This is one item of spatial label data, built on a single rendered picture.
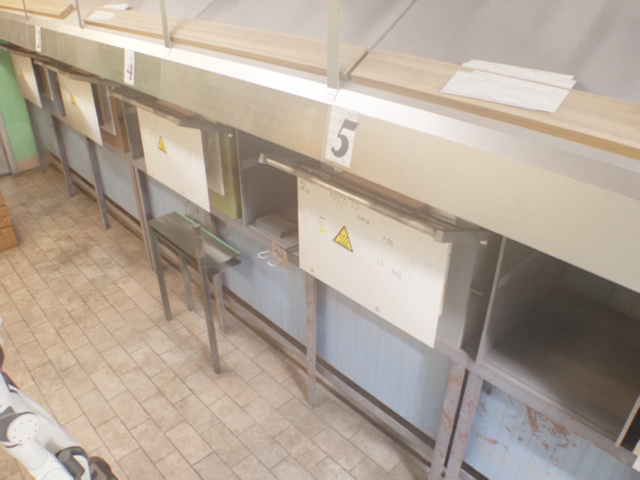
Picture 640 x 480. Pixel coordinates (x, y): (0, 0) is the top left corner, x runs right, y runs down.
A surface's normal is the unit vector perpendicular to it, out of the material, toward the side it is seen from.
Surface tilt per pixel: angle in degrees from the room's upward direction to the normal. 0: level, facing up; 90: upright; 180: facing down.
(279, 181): 90
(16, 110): 90
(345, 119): 80
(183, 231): 0
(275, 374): 0
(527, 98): 27
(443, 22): 33
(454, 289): 90
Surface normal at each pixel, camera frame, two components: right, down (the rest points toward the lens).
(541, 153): -0.59, -0.22
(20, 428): 0.76, 0.33
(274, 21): -0.40, -0.53
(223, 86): -0.72, 0.19
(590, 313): 0.00, -0.86
